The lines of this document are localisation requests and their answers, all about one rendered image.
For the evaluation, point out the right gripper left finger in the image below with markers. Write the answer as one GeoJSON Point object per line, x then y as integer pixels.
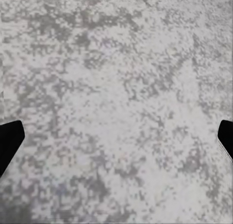
{"type": "Point", "coordinates": [11, 137]}

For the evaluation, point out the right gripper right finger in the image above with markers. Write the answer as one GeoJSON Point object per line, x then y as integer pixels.
{"type": "Point", "coordinates": [225, 135]}

